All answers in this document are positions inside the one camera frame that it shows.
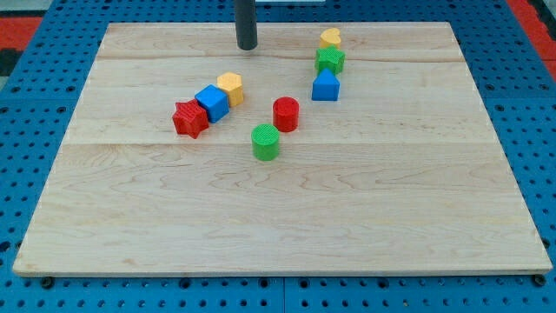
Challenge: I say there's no green star block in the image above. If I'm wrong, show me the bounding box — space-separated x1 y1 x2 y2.
314 45 346 75

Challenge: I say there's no red cylinder block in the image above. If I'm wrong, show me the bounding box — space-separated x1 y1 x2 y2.
273 97 300 132

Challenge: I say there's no yellow heart block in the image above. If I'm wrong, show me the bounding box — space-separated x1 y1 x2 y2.
319 28 341 49

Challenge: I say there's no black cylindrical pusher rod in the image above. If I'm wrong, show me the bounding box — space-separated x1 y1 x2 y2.
234 0 258 50

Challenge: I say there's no light wooden board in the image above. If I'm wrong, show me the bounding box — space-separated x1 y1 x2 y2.
13 22 552 277

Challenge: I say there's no blue cube block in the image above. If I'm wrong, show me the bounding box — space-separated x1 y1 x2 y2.
195 84 229 123

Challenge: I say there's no red star block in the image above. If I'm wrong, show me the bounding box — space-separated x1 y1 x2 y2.
172 99 209 139

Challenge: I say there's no yellow hexagon block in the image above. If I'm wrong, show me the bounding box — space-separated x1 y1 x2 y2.
216 72 244 107

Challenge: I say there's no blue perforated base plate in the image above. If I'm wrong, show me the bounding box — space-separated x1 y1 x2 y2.
1 0 555 312

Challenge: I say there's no blue triangle block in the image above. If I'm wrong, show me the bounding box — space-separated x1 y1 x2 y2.
311 69 341 101

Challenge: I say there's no green cylinder block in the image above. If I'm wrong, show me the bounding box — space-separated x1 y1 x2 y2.
251 123 280 161

